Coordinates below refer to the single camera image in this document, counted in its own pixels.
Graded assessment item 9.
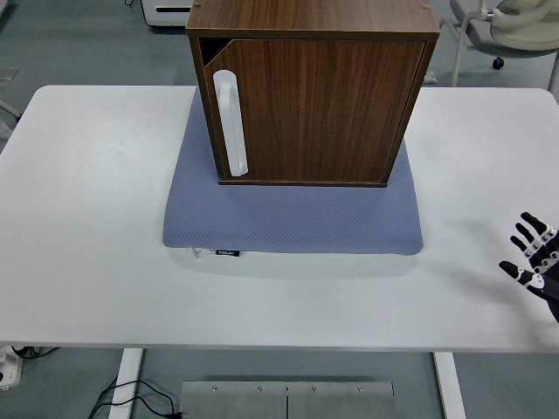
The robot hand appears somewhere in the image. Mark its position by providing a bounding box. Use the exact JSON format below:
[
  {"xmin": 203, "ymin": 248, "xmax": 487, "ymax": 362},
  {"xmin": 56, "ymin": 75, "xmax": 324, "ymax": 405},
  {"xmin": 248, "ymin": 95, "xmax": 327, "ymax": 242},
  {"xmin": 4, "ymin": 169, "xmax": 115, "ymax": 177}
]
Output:
[{"xmin": 499, "ymin": 211, "xmax": 559, "ymax": 324}]

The brown wooden cabinet door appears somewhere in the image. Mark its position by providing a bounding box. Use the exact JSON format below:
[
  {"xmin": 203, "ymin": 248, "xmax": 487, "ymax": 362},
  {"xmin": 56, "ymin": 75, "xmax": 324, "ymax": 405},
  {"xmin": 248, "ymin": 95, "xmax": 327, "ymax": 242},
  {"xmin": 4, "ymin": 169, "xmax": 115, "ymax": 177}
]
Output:
[{"xmin": 203, "ymin": 38, "xmax": 428, "ymax": 183}]

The white door handle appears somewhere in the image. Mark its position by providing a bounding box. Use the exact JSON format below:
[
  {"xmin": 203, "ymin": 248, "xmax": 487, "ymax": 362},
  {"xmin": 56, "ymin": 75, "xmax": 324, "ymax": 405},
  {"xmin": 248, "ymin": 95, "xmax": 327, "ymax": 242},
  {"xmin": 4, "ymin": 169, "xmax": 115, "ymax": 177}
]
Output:
[{"xmin": 211, "ymin": 69, "xmax": 249, "ymax": 178}]

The brown wooden cabinet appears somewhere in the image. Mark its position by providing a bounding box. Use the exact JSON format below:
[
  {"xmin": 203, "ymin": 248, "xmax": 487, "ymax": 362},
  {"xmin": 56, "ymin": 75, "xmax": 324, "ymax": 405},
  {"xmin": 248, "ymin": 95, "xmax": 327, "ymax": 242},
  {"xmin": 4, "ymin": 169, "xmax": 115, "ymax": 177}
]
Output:
[{"xmin": 185, "ymin": 0, "xmax": 440, "ymax": 189}]

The white table leg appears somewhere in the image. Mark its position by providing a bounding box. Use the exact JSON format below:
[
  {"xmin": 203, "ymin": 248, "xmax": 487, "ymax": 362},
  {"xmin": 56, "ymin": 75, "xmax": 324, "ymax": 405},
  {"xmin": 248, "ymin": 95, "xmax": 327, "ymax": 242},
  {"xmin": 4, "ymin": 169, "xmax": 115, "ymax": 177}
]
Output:
[
  {"xmin": 104, "ymin": 347, "xmax": 144, "ymax": 419},
  {"xmin": 432, "ymin": 351, "xmax": 466, "ymax": 419}
]

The white office chair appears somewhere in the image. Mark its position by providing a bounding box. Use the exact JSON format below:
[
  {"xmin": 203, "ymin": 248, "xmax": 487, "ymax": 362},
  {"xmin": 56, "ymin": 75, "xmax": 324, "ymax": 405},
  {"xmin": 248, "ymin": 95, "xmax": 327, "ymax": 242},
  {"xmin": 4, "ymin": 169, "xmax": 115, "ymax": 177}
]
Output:
[{"xmin": 438, "ymin": 0, "xmax": 559, "ymax": 86}]

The blue mesh cushion mat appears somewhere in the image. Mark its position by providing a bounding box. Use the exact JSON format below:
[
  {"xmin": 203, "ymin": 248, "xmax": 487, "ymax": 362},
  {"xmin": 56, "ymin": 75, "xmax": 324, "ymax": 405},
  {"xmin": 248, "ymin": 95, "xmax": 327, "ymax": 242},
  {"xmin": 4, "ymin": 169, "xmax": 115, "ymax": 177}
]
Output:
[{"xmin": 161, "ymin": 91, "xmax": 425, "ymax": 258}]

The grey metal plate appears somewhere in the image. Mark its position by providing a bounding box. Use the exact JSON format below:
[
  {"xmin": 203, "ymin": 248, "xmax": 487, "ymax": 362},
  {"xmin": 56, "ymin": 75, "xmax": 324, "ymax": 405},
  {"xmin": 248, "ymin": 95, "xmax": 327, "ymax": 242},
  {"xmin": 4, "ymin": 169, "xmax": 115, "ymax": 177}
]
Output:
[{"xmin": 179, "ymin": 381, "xmax": 396, "ymax": 419}]

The white appliance with slot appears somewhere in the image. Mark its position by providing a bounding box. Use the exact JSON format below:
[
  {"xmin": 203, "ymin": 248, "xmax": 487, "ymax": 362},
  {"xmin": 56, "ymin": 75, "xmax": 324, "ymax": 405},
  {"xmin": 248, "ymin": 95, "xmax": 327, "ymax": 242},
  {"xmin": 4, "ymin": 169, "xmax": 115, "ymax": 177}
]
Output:
[{"xmin": 140, "ymin": 0, "xmax": 196, "ymax": 28}]

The white power strip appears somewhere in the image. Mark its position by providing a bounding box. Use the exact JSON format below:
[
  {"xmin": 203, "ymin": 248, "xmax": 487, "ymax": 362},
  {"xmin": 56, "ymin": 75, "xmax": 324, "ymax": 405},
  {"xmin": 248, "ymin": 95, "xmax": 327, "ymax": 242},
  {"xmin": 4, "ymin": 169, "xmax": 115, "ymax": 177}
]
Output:
[{"xmin": 0, "ymin": 346, "xmax": 22, "ymax": 391}]

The white stand leg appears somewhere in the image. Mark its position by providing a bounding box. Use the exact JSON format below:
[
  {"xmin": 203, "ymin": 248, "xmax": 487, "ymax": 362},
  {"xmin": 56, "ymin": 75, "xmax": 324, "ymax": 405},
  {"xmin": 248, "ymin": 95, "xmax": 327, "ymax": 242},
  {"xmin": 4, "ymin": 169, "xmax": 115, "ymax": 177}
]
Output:
[{"xmin": 0, "ymin": 82, "xmax": 23, "ymax": 122}]

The cream ribbed hose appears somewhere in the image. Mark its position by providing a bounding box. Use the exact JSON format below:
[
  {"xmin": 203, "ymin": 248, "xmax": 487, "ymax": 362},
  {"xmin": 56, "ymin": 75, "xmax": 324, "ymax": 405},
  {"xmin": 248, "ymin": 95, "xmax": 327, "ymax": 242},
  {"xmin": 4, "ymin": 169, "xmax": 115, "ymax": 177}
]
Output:
[{"xmin": 488, "ymin": 0, "xmax": 559, "ymax": 50}]

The black floor cable with plug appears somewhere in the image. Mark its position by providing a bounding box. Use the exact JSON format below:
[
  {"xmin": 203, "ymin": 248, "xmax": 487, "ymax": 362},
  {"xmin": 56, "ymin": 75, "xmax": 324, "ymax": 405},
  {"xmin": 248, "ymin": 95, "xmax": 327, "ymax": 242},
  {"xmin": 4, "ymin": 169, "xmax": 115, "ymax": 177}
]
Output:
[{"xmin": 86, "ymin": 378, "xmax": 190, "ymax": 419}]

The black cable at power strip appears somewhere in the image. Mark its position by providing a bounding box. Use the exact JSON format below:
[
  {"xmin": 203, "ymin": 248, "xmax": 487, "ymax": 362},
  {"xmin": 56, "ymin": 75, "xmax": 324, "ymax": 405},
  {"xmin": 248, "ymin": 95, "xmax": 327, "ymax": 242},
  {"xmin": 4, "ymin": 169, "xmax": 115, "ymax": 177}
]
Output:
[{"xmin": 10, "ymin": 345, "xmax": 60, "ymax": 360}]

